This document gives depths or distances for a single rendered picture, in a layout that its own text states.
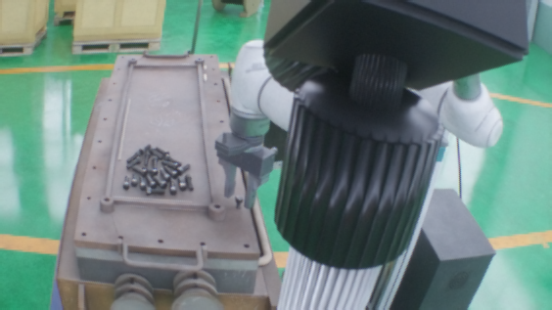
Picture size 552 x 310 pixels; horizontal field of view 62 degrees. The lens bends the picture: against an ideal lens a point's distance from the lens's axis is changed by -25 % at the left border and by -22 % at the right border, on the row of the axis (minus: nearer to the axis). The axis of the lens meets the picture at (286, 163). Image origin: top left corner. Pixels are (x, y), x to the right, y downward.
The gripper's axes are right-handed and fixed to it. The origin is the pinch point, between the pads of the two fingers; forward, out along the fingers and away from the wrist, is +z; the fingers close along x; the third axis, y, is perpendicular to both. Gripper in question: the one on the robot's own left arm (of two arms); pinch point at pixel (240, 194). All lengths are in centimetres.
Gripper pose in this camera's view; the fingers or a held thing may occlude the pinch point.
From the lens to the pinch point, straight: 141.3
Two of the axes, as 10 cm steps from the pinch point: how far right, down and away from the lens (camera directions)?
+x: -8.1, -3.9, 4.3
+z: -1.5, 8.6, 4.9
